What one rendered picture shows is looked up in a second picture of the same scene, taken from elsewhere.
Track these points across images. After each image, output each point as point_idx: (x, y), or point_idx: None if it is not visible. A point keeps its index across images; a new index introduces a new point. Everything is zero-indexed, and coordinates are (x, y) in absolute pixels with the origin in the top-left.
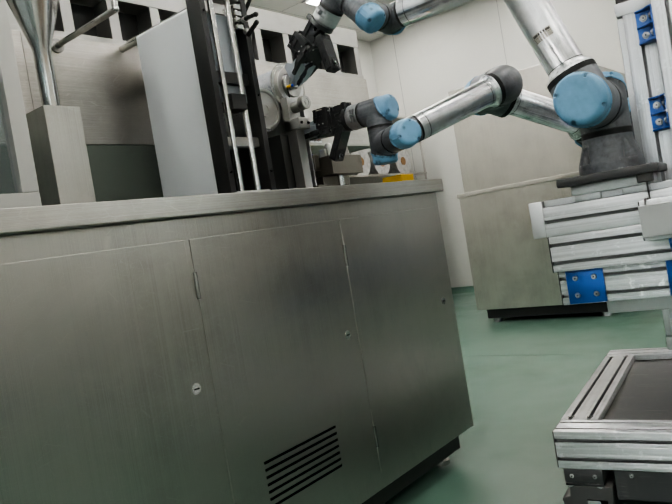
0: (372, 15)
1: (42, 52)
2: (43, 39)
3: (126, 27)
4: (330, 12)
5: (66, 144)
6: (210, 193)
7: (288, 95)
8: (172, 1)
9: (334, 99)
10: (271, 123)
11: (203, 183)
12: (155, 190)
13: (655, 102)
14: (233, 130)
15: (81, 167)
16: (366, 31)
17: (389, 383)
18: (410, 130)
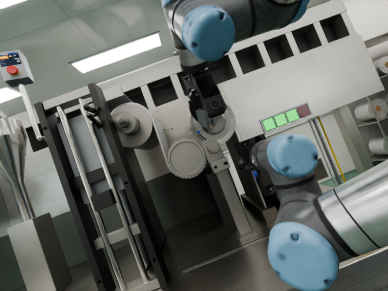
0: (193, 34)
1: (11, 187)
2: (7, 179)
3: (138, 102)
4: (181, 49)
5: (26, 250)
6: (144, 251)
7: (211, 133)
8: (156, 73)
9: (322, 71)
10: (196, 168)
11: (142, 239)
12: (163, 207)
13: None
14: (101, 232)
15: (38, 262)
16: (207, 61)
17: None
18: (300, 263)
